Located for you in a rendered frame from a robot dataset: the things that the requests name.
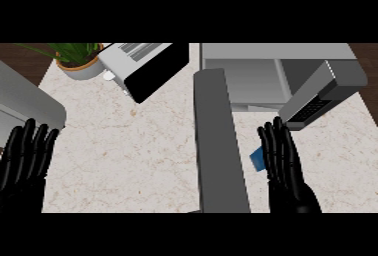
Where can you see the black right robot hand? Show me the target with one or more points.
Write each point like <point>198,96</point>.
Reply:
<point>285,173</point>

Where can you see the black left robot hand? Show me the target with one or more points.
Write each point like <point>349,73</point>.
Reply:
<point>24,166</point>

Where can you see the blue milk carton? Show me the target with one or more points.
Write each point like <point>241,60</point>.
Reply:
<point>257,161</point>

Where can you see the grey microwave door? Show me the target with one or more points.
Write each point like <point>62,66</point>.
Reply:
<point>216,143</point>

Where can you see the grey microwave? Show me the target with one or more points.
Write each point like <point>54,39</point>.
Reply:
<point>285,80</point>

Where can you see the grey sink basin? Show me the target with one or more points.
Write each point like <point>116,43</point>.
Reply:
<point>24,96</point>

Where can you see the green potted plant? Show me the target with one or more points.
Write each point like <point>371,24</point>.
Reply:
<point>77,60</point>

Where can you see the silver toaster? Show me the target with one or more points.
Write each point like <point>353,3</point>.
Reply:
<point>145,65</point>

